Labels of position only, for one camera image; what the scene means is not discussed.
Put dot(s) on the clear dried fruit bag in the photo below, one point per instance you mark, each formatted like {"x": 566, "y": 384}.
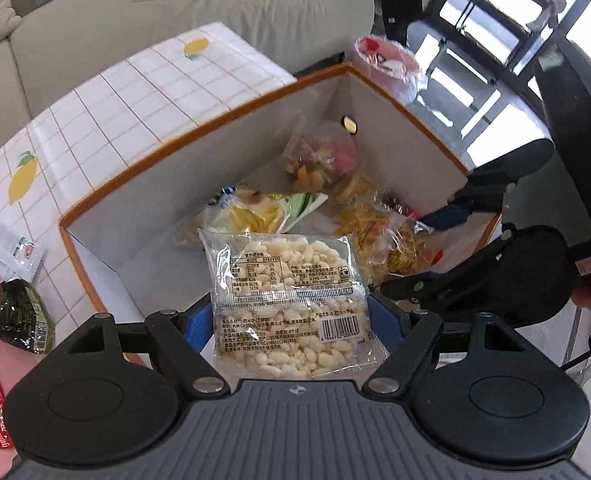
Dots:
{"x": 320, "y": 155}

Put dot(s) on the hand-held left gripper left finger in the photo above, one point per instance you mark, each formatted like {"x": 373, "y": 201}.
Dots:
{"x": 198, "y": 325}

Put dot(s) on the clear puffed rice packet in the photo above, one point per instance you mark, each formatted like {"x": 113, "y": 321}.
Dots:
{"x": 285, "y": 270}

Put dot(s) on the dark green snack packet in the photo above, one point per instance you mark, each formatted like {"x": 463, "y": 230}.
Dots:
{"x": 20, "y": 317}

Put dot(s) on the beige sofa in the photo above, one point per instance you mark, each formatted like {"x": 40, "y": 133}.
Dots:
{"x": 175, "y": 15}

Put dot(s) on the clear yellow chips bag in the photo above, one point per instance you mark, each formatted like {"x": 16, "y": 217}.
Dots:
{"x": 375, "y": 240}

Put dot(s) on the bin with clear bag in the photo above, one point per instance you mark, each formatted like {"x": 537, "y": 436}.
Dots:
{"x": 385, "y": 60}

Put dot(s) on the glass door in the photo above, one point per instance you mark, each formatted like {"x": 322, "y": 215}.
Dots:
{"x": 515, "y": 10}

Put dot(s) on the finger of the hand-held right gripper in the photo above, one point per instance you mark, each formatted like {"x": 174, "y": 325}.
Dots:
{"x": 445, "y": 217}
{"x": 425, "y": 287}

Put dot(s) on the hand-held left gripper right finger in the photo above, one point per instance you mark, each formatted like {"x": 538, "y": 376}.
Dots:
{"x": 381, "y": 321}

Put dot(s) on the orange cardboard box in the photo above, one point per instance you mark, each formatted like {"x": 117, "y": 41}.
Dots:
{"x": 150, "y": 200}

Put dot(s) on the white green chips bag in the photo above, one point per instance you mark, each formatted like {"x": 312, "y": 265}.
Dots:
{"x": 245, "y": 215}

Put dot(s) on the silver snack packet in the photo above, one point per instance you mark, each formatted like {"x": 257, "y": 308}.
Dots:
{"x": 10, "y": 252}

